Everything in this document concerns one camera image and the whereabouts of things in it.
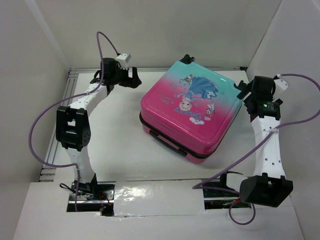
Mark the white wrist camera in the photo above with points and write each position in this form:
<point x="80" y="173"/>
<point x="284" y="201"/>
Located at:
<point x="280" y="85"/>
<point x="123" y="59"/>

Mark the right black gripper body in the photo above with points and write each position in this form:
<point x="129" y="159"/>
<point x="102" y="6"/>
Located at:
<point x="246" y="93"/>

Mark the shiny white taped sheet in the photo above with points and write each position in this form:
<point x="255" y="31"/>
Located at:
<point x="158" y="198"/>

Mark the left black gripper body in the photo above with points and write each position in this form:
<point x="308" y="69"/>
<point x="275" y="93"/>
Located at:
<point x="123" y="78"/>

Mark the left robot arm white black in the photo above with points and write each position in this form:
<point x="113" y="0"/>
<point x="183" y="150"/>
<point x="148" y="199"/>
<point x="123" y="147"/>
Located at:
<point x="72" y="122"/>

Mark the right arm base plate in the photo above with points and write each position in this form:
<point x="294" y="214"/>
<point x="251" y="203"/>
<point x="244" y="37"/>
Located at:
<point x="215" y="199"/>

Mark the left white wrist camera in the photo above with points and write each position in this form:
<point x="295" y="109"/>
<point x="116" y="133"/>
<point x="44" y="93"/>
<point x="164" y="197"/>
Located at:
<point x="123" y="59"/>

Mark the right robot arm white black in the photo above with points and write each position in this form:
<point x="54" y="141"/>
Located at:
<point x="268" y="186"/>

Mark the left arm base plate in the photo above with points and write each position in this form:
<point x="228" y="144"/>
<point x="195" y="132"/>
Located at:
<point x="102" y="200"/>

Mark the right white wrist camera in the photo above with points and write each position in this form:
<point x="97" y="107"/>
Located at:
<point x="280" y="85"/>

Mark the pink children's suitcase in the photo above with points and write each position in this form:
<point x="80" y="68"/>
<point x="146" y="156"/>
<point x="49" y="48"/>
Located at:
<point x="190" y="109"/>

